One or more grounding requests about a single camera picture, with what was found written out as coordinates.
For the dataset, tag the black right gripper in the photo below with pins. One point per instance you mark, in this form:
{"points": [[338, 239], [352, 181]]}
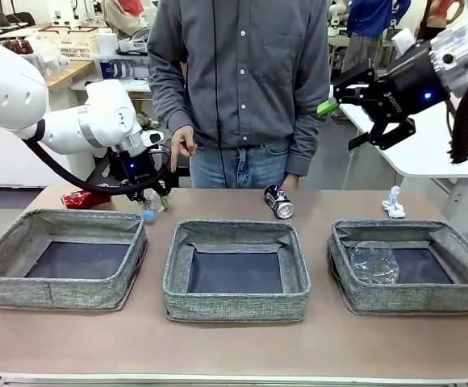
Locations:
{"points": [[407, 88]]}

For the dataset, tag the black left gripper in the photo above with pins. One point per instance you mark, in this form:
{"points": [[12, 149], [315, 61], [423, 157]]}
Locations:
{"points": [[135, 171]]}

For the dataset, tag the clear bottle pink label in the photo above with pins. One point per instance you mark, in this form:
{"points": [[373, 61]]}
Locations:
{"points": [[150, 216]]}

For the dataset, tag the crushed dark blue can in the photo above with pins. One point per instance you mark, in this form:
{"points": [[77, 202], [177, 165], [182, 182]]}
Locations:
{"points": [[278, 201]]}

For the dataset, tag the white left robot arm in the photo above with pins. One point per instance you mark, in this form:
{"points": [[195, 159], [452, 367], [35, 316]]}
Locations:
{"points": [[12, 88]]}

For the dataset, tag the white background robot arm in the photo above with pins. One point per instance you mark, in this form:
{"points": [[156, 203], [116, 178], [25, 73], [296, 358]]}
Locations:
{"points": [[335, 14]]}

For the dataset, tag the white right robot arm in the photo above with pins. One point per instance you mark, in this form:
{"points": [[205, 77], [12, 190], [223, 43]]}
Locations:
{"points": [[458, 60]]}

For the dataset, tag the person's left forearm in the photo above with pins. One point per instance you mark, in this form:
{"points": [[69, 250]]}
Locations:
{"points": [[310, 137]]}

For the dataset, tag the person's right forearm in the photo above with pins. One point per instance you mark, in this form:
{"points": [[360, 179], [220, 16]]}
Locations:
{"points": [[165, 96]]}

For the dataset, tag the person's right hand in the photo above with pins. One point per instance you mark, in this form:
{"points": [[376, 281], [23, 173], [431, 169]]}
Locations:
{"points": [[183, 141]]}

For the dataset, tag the person's left hand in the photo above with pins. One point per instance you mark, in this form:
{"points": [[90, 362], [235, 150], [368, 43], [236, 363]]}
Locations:
{"points": [[291, 181]]}

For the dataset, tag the dark grey stool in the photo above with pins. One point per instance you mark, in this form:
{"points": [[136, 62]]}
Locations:
{"points": [[181, 175]]}

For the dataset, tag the white table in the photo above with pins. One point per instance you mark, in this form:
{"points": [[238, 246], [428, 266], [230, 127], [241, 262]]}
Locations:
{"points": [[419, 161]]}

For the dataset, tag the crushed red can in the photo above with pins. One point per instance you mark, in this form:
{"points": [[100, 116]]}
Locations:
{"points": [[76, 199]]}

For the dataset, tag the person in blue shirt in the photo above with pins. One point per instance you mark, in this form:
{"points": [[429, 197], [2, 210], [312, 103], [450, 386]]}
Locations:
{"points": [[373, 20]]}

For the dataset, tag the crumpled white paper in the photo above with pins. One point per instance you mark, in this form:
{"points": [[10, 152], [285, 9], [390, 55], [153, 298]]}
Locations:
{"points": [[394, 205]]}

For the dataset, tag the mannequin red top black trousers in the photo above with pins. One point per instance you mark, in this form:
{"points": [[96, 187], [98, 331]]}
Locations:
{"points": [[441, 14]]}

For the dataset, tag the grey fabric basket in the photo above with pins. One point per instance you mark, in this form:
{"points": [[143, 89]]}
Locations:
{"points": [[234, 306], [84, 298], [411, 300]]}

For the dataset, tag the person grey shirt jeans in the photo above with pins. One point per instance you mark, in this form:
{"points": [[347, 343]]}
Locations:
{"points": [[250, 80]]}

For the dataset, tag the blue bottle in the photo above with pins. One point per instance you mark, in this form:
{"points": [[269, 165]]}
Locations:
{"points": [[107, 69]]}

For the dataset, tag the wooden table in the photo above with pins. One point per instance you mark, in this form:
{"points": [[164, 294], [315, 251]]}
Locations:
{"points": [[68, 72]]}

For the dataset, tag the clear plastic cup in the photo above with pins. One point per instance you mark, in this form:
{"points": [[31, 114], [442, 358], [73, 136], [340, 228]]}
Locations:
{"points": [[373, 262]]}

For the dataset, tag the white cylindrical jar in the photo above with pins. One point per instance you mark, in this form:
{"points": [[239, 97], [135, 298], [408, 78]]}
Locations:
{"points": [[107, 43]]}

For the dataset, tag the white plastic crate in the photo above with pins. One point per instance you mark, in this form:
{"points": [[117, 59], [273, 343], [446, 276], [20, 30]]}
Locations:
{"points": [[72, 44]]}

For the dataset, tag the person in beige coat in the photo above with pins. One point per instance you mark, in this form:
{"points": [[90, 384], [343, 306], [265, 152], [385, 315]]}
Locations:
{"points": [[125, 16]]}

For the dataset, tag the brown glass bottle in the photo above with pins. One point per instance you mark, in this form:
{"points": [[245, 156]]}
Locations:
{"points": [[12, 47], [20, 47], [28, 46]]}

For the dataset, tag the black office chair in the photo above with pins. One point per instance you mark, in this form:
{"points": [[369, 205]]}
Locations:
{"points": [[20, 18]]}

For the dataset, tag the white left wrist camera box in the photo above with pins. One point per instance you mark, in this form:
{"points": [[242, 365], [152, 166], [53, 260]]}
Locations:
{"points": [[153, 138]]}

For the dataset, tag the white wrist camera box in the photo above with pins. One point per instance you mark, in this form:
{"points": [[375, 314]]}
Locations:
{"points": [[153, 138], [403, 40]]}

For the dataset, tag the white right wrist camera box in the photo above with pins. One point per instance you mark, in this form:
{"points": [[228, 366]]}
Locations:
{"points": [[403, 40]]}

